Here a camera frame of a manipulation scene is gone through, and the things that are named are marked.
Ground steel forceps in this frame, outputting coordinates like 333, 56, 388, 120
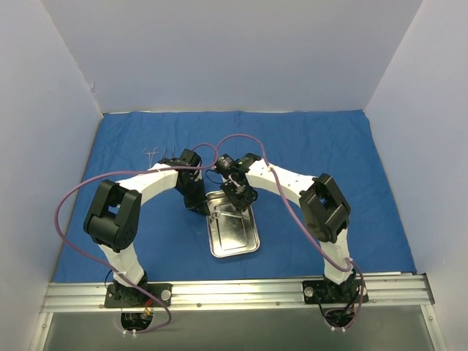
143, 147, 159, 169
211, 205, 250, 219

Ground stainless steel instrument tray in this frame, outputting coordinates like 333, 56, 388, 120
206, 191, 260, 258

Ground blue surgical drape cloth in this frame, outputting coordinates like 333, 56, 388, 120
53, 110, 418, 283

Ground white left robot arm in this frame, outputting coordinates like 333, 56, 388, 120
83, 149, 210, 306

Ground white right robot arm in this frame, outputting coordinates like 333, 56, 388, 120
214, 153, 352, 302

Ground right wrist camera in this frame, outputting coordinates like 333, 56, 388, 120
214, 154, 235, 176

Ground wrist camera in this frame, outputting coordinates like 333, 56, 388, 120
214, 154, 235, 176
180, 148, 201, 167

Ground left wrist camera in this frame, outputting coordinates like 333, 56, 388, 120
180, 148, 201, 167

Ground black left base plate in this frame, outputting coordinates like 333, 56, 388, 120
104, 283, 173, 309

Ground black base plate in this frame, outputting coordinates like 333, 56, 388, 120
104, 283, 173, 309
301, 279, 361, 304

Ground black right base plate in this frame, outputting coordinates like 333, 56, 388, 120
301, 279, 361, 304

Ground aluminium front rail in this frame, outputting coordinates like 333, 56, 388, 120
40, 273, 435, 313

